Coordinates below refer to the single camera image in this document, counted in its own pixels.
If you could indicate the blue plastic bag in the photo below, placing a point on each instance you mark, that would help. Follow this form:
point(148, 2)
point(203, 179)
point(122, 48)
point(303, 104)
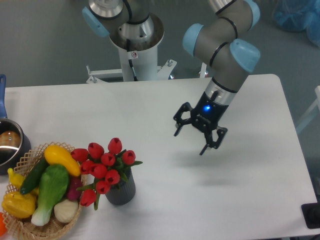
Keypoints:
point(299, 16)

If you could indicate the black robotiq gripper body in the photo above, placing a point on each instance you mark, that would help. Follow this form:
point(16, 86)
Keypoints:
point(207, 113)

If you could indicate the black device at edge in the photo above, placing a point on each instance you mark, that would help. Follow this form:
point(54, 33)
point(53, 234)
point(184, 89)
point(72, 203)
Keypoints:
point(311, 214)

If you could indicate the orange fruit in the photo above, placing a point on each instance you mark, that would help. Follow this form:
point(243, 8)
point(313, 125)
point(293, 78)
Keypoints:
point(3, 228)

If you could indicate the green cucumber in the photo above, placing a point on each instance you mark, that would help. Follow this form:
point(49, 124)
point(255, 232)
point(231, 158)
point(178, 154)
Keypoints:
point(32, 180)

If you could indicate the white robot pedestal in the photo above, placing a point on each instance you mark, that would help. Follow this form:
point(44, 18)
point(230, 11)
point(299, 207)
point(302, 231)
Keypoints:
point(137, 46)

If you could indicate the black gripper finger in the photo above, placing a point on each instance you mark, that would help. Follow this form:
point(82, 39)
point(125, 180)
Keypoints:
point(178, 117)
point(210, 142)

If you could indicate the red tulip bouquet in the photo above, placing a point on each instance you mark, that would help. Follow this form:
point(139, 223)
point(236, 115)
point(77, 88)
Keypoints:
point(107, 167)

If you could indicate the yellow bell pepper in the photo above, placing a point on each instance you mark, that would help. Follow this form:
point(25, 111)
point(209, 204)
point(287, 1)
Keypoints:
point(18, 205)

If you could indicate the yellow squash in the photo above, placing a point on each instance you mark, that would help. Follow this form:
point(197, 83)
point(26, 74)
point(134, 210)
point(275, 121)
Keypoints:
point(55, 154)

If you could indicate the small yellow banana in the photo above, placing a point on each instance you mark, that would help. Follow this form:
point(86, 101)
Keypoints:
point(19, 181)

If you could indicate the green bok choy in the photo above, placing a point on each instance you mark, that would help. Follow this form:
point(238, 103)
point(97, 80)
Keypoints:
point(52, 187)

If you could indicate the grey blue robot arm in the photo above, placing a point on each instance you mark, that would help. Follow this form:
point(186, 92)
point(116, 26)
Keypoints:
point(218, 46)

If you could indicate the blue handled saucepan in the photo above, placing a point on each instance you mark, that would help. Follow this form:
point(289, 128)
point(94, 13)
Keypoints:
point(13, 141)

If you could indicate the purple radish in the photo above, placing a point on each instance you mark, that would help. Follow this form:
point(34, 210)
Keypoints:
point(72, 193)

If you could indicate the woven wicker basket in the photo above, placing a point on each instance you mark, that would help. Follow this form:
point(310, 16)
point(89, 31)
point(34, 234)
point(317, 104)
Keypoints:
point(22, 228)

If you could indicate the white frame at right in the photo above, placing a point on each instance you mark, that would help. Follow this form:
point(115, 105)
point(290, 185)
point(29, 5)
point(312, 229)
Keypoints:
point(311, 112)

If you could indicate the white garlic bulb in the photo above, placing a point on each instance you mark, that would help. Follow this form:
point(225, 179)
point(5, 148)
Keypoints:
point(65, 210)

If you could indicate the dark grey ribbed vase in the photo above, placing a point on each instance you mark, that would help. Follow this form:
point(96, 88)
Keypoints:
point(125, 191)

